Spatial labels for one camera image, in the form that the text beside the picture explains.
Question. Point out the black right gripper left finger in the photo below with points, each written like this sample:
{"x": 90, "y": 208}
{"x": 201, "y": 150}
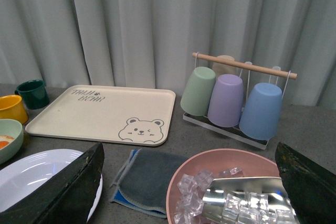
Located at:
{"x": 65, "y": 198}

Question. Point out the metal ice scoop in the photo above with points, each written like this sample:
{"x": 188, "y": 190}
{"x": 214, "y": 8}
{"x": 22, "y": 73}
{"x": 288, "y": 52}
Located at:
{"x": 248, "y": 200}

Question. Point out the purple plastic cup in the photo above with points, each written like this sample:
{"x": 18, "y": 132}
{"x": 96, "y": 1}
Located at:
{"x": 226, "y": 101}

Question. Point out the grey blue cloth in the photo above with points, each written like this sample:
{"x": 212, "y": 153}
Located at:
{"x": 142, "y": 182}

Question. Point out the light green bowl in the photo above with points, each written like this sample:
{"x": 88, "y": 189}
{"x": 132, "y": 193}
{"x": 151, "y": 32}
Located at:
{"x": 14, "y": 129}

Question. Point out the white ridged plate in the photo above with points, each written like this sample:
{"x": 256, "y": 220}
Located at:
{"x": 21, "y": 178}

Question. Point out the dark green mug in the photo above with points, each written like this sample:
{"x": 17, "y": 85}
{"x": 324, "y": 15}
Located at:
{"x": 33, "y": 93}

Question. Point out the yellow mug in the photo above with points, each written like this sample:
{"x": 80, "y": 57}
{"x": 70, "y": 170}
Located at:
{"x": 12, "y": 108}

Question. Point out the grey curtain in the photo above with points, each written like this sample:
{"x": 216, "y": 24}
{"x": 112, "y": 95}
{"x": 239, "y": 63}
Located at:
{"x": 149, "y": 43}

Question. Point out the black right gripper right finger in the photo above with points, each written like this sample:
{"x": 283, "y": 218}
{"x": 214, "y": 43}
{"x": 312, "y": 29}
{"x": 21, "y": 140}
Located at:
{"x": 310, "y": 187}

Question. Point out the pink bowl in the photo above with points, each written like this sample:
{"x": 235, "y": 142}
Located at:
{"x": 215, "y": 161}

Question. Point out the beige plastic cup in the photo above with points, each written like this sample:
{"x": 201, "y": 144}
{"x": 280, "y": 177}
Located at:
{"x": 221, "y": 69}

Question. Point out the beige bear tray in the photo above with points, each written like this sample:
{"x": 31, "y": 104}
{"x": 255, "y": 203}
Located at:
{"x": 134, "y": 116}

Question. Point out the blue plastic cup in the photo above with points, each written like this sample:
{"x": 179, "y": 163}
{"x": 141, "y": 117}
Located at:
{"x": 261, "y": 113}

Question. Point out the green plastic cup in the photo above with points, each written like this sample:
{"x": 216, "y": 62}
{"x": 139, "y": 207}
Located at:
{"x": 197, "y": 93}

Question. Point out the fake fried egg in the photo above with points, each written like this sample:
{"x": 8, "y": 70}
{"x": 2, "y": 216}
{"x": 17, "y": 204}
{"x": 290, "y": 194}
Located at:
{"x": 5, "y": 140}

